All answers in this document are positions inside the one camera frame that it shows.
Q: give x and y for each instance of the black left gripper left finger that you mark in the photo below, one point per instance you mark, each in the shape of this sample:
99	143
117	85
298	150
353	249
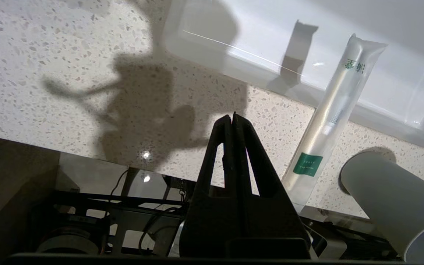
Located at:
206	221

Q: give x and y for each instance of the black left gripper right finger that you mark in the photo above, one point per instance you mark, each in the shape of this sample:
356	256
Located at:
271	221

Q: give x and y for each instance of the slim toothbrush pack green label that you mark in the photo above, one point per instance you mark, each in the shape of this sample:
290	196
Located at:
329	121

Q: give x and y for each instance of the grey plastic cup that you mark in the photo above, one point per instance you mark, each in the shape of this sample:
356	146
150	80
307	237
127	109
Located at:
392	198

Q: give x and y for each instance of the brown vanity cabinet front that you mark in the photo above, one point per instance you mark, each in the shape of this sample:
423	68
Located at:
9	191

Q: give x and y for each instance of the white ceramic sink basin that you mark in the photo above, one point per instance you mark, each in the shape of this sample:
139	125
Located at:
399	55

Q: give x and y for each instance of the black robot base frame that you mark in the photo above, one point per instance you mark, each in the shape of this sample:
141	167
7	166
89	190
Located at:
123	209

